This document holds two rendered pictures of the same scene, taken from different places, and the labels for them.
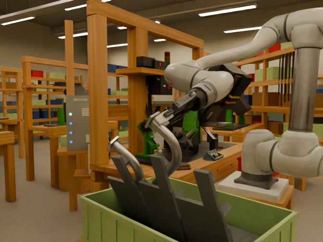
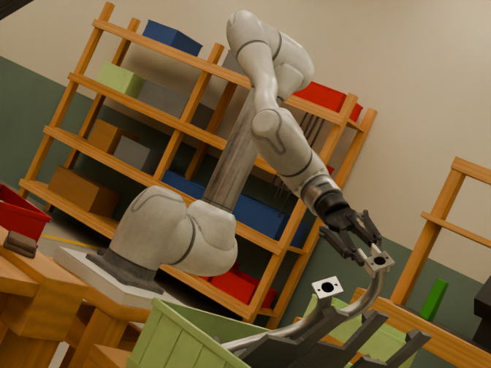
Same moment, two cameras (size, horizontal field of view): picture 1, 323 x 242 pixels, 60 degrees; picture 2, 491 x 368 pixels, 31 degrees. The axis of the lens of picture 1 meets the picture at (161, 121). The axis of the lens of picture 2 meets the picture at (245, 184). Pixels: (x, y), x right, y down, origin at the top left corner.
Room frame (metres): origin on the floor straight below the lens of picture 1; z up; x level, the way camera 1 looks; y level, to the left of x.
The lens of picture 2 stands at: (1.13, 1.98, 1.32)
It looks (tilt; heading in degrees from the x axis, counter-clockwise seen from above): 1 degrees down; 272
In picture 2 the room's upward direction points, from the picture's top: 25 degrees clockwise
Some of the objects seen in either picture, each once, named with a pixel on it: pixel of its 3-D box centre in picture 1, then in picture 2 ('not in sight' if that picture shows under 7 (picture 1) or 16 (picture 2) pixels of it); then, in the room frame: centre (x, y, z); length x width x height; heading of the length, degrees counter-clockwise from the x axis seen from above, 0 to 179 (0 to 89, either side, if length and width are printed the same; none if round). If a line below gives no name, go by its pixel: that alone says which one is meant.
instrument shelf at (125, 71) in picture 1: (163, 75); not in sight; (2.41, -0.02, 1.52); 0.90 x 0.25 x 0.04; 145
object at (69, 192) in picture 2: not in sight; (180, 159); (2.10, -6.12, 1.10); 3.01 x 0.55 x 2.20; 150
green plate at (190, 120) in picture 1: (192, 117); not in sight; (2.16, -0.24, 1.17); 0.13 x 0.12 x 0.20; 145
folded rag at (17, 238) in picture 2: (180, 166); (21, 244); (1.64, -0.12, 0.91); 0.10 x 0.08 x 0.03; 105
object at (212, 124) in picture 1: (205, 124); not in sight; (2.27, -0.36, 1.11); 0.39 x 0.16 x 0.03; 55
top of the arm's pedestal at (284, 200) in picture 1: (255, 191); (115, 293); (1.43, -0.49, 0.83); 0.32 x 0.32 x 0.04; 57
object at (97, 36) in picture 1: (159, 93); not in sight; (2.43, 0.02, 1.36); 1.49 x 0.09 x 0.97; 145
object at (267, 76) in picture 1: (272, 105); not in sight; (5.12, -2.04, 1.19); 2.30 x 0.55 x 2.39; 11
